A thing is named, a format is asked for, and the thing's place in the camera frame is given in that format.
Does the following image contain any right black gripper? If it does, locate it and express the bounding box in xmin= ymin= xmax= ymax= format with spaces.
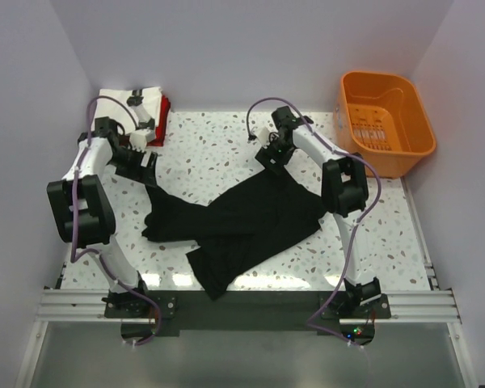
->
xmin=256 ymin=133 xmax=296 ymax=178

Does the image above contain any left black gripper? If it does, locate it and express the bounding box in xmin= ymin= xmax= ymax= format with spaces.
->
xmin=108 ymin=144 xmax=158 ymax=187

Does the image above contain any black t shirt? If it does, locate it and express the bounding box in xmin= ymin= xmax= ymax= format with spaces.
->
xmin=141 ymin=170 xmax=326 ymax=301

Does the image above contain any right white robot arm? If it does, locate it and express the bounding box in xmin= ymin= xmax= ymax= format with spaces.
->
xmin=247 ymin=106 xmax=382 ymax=318

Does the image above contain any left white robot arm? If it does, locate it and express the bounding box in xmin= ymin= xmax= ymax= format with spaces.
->
xmin=47 ymin=116 xmax=159 ymax=319

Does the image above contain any folded red t shirt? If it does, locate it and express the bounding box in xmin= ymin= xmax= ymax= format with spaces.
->
xmin=149 ymin=95 xmax=171 ymax=147

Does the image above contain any folded white printed t shirt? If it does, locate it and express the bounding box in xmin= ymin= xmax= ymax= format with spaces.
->
xmin=94 ymin=86 xmax=163 ymax=134

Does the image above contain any orange plastic basket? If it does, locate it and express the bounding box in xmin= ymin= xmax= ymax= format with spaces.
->
xmin=333 ymin=71 xmax=437 ymax=179

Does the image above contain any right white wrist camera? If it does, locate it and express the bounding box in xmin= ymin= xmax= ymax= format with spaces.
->
xmin=248 ymin=127 xmax=272 ymax=147

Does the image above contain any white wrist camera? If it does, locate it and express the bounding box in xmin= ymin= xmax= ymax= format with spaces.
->
xmin=129 ymin=129 xmax=156 ymax=152
xmin=248 ymin=127 xmax=272 ymax=147

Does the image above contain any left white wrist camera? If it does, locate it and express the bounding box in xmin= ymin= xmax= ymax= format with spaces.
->
xmin=129 ymin=129 xmax=156 ymax=152

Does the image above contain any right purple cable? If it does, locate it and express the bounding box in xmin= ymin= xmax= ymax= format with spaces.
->
xmin=245 ymin=96 xmax=383 ymax=344

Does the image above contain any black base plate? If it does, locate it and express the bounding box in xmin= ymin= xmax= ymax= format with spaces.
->
xmin=102 ymin=291 xmax=392 ymax=340

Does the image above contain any aluminium rail frame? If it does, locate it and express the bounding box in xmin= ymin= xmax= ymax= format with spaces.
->
xmin=17 ymin=179 xmax=478 ymax=387

